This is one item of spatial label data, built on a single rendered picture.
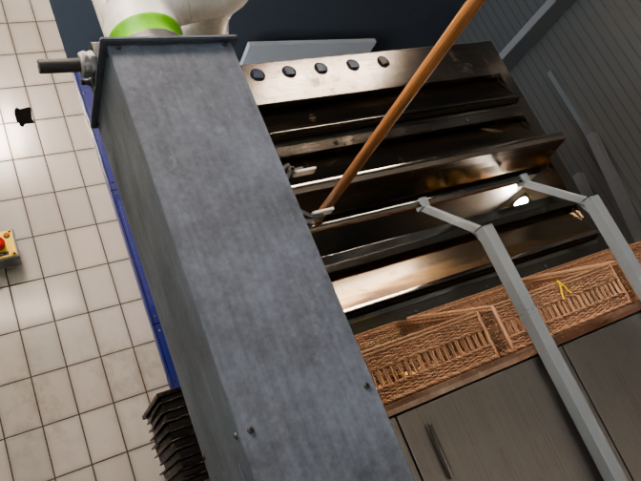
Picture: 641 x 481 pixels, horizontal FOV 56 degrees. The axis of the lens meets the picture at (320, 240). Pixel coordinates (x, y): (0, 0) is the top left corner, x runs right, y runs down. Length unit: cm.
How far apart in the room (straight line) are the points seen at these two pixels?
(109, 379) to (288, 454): 129
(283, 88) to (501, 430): 165
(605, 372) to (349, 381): 129
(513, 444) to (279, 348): 105
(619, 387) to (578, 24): 363
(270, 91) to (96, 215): 92
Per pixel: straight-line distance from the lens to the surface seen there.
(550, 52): 535
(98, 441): 196
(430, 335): 174
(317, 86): 272
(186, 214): 83
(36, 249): 214
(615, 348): 207
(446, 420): 164
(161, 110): 92
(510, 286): 184
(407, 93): 141
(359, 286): 228
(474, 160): 268
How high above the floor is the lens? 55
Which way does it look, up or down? 18 degrees up
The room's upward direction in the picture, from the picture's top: 23 degrees counter-clockwise
